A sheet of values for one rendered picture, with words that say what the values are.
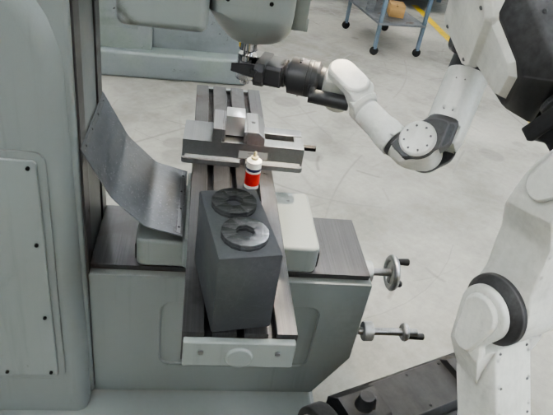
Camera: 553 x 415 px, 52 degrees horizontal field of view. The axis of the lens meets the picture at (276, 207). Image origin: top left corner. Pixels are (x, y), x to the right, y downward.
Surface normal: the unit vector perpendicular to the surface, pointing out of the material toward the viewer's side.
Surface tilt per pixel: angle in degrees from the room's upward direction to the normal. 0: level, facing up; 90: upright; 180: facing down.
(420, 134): 50
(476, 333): 90
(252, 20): 109
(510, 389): 63
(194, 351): 90
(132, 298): 90
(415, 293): 0
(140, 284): 90
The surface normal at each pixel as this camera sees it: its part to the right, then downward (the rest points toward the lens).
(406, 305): 0.14, -0.82
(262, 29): 0.01, 0.89
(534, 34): -0.72, 0.17
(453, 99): -0.37, -0.24
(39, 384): 0.09, 0.55
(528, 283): -0.89, 0.15
